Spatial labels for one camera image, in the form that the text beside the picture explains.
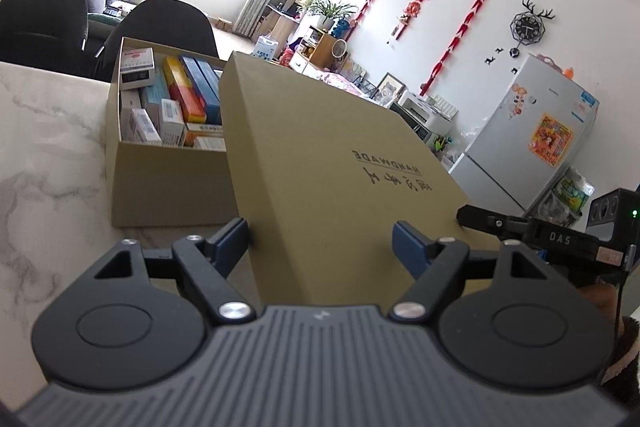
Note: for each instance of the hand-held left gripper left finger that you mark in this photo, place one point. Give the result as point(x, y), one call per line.
point(232, 239)

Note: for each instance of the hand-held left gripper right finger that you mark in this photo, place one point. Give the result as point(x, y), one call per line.
point(407, 242)

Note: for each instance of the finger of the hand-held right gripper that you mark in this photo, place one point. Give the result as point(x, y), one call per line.
point(480, 219)

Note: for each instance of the tan cardboard box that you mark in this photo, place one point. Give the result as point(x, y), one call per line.
point(165, 182)

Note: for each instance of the tan cardboard box lid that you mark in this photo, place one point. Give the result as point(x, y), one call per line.
point(325, 167)

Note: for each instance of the pile of medicine boxes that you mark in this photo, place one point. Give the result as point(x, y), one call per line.
point(182, 92)

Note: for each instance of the white blue-print medicine box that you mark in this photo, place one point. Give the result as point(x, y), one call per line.
point(131, 99)

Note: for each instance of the person's right forearm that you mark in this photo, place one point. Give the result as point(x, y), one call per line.
point(627, 357)

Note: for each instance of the white marble desktop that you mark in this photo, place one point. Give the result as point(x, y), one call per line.
point(50, 167)

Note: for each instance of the person's right hand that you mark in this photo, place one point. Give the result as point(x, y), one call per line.
point(600, 302)

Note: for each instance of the colourful plastic bag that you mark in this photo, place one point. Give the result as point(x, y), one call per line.
point(570, 192)

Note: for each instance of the white refrigerator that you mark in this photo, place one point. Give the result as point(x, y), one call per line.
point(510, 142)

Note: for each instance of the black microwave oven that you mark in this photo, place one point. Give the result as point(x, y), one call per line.
point(412, 122)

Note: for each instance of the white printer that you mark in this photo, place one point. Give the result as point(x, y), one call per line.
point(425, 107)

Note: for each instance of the white paper bag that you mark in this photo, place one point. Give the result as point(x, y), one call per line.
point(264, 48)

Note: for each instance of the small white fan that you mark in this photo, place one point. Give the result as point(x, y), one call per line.
point(339, 49)

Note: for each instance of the wooden shelf unit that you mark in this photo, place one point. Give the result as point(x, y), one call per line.
point(320, 44)

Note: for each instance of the black chair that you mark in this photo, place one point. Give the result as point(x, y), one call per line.
point(40, 17)
point(160, 22)

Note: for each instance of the green potted plant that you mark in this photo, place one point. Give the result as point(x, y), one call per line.
point(330, 9)

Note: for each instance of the standing picture frame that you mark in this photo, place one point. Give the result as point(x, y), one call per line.
point(389, 89)

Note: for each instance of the black antler wall clock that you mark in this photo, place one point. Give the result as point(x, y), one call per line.
point(530, 28)

